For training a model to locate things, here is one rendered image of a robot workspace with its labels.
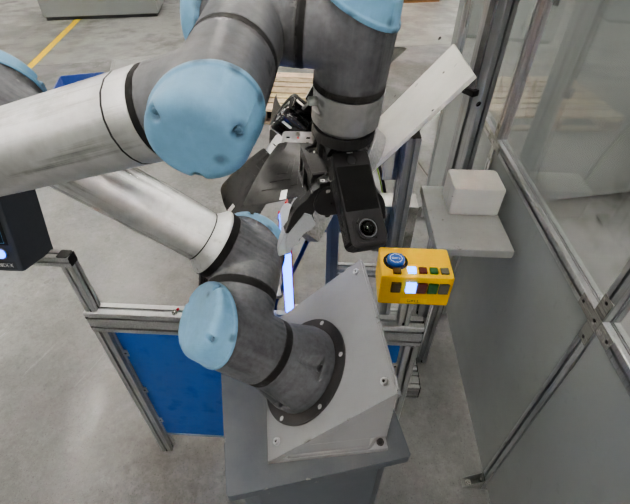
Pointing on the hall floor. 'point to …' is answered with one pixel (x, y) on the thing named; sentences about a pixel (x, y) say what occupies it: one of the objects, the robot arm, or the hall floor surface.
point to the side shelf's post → (432, 323)
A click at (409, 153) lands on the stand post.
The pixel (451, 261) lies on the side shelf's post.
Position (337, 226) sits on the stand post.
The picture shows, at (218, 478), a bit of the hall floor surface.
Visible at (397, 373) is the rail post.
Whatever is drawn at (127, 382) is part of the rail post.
